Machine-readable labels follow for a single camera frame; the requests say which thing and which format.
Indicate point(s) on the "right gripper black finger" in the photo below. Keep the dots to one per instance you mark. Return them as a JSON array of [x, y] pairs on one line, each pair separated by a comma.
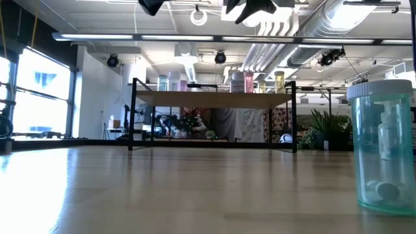
[[256, 7], [231, 5]]

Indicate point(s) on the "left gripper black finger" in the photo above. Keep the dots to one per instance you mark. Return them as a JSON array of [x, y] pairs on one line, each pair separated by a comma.
[[151, 6]]

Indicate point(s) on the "pink medicine bottle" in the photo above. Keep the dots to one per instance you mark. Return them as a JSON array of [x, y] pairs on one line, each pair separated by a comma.
[[249, 83]]

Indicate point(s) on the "yellow bottle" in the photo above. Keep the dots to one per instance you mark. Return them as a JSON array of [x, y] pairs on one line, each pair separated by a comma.
[[279, 83]]

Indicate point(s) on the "large purple medicine bottle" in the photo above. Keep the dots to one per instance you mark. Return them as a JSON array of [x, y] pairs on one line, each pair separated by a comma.
[[174, 83]]

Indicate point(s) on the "large teal plastic bottle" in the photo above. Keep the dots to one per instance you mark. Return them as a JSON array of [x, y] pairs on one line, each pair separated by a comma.
[[364, 146]]

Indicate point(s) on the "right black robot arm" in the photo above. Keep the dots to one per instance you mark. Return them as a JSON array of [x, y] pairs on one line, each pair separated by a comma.
[[414, 32]]

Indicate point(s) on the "pale green bottle on shelf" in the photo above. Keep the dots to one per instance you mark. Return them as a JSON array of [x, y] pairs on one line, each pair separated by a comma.
[[162, 84]]

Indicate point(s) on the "white corrugated ducts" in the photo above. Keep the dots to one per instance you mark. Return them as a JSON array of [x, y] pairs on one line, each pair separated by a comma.
[[260, 55]]

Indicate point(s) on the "black round ceiling spotlight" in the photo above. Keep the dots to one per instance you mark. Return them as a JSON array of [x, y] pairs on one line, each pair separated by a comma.
[[220, 58], [112, 60]]

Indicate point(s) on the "long overhead light bar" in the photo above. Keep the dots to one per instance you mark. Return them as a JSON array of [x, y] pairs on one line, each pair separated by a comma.
[[97, 36]]

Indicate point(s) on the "dark patterned hanging cloth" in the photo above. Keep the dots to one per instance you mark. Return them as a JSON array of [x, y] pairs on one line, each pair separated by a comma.
[[279, 122]]

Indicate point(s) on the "white patterned hanging cloth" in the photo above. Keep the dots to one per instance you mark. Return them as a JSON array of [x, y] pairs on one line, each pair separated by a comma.
[[252, 125]]

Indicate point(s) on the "grey hanging cloth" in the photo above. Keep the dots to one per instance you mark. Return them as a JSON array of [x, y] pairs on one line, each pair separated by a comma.
[[224, 125]]

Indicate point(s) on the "cardboard box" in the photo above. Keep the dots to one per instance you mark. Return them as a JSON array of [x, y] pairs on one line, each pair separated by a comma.
[[114, 123]]

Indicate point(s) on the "person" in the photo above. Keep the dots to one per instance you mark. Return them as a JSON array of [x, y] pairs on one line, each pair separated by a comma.
[[195, 123]]

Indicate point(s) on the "tripod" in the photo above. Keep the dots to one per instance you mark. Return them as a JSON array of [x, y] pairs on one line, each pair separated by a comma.
[[104, 126]]

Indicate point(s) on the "small potted plant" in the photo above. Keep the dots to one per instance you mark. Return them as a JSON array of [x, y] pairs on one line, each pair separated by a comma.
[[210, 134]]

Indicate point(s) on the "black and white ball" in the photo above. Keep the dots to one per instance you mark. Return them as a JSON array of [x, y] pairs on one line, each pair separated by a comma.
[[286, 138]]

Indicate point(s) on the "green plant black pot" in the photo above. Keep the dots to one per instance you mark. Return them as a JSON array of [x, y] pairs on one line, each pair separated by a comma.
[[325, 130]]

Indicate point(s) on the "large window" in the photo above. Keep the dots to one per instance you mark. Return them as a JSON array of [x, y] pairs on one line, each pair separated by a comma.
[[42, 113]]

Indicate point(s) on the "black equipment with wheel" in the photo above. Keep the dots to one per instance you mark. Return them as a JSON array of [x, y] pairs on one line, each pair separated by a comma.
[[4, 125]]

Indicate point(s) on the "white round duct vent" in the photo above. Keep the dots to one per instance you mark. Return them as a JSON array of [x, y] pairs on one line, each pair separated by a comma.
[[185, 52]]

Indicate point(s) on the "silver air duct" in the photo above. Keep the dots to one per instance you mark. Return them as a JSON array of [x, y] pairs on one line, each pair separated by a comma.
[[318, 29]]

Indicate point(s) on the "black frame wooden shelf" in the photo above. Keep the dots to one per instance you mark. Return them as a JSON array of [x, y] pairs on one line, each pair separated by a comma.
[[211, 99]]

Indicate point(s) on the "black ceiling rail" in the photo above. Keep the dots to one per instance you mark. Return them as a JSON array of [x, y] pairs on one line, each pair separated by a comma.
[[370, 3]]

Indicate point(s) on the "black metal frame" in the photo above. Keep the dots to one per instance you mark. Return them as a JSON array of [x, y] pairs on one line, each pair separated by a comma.
[[329, 97]]

